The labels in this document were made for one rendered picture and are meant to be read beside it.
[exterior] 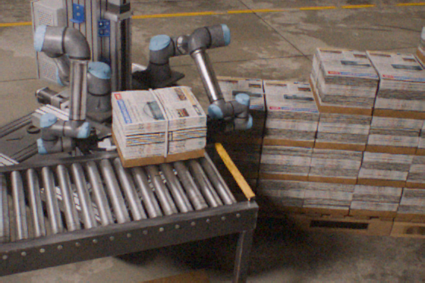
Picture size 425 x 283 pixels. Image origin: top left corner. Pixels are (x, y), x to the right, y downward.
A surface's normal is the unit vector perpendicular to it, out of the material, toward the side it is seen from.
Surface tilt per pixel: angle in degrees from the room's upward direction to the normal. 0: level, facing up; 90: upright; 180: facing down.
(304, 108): 1
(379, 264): 0
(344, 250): 0
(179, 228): 90
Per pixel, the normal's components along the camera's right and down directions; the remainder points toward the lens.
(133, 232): 0.34, 0.50
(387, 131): -0.01, 0.50
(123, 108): 0.11, -0.84
